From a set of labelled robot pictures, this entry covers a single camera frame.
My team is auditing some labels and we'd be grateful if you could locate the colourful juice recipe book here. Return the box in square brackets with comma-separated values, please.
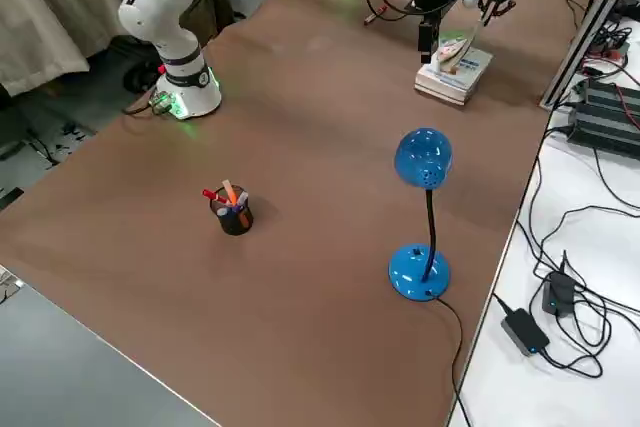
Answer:
[430, 16, 489, 77]

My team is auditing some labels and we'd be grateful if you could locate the red white marker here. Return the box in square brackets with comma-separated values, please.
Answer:
[363, 5, 389, 27]

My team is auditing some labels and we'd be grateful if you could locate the blue desk lamp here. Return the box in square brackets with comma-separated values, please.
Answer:
[387, 126, 455, 303]

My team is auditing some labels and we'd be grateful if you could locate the black power supply box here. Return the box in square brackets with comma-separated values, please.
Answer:
[567, 77, 640, 161]

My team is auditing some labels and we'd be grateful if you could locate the orange pen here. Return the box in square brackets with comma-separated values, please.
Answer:
[222, 178, 251, 228]

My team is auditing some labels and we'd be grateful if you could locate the black mesh pen holder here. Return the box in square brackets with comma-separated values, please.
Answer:
[209, 186, 255, 237]

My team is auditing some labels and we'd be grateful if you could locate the green-lit connector block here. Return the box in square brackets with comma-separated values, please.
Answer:
[149, 90, 174, 116]

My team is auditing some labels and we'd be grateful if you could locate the small black power adapter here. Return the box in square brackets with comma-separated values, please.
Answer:
[542, 269, 577, 318]

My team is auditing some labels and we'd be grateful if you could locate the flat black power adapter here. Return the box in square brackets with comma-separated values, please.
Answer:
[501, 307, 551, 358]

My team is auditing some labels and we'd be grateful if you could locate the beige curtain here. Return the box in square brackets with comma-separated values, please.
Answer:
[0, 0, 124, 97]

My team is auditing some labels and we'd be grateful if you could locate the grey side table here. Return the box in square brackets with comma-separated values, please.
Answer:
[0, 271, 221, 427]

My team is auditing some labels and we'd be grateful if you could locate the aluminium frame post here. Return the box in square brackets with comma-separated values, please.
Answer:
[538, 0, 640, 111]

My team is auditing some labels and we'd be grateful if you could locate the black lamp cable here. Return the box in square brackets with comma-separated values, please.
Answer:
[433, 295, 474, 427]

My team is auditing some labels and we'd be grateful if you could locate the black adapter cable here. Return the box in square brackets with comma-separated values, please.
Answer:
[492, 294, 605, 379]

